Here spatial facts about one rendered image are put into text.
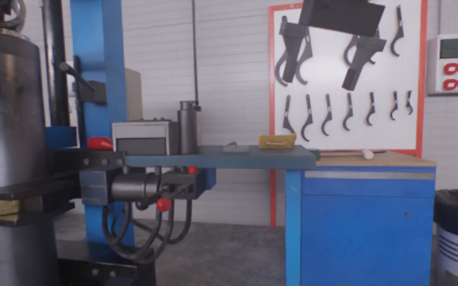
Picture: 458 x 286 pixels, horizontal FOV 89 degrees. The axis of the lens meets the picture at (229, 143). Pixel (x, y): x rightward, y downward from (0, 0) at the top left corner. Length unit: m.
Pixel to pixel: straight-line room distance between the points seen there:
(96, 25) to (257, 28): 1.81
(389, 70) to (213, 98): 1.82
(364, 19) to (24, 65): 0.98
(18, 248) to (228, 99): 2.18
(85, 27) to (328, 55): 2.15
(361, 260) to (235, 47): 2.24
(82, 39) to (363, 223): 1.82
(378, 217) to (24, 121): 1.72
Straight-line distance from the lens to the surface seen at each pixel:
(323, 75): 2.69
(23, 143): 1.02
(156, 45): 3.10
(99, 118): 1.34
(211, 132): 2.73
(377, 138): 2.80
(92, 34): 1.42
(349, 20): 0.50
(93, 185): 0.94
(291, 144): 1.04
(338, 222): 1.61
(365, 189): 1.58
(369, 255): 1.74
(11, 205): 0.95
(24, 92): 1.03
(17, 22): 1.12
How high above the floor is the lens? 1.17
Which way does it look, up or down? 5 degrees down
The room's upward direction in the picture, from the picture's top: 1 degrees counter-clockwise
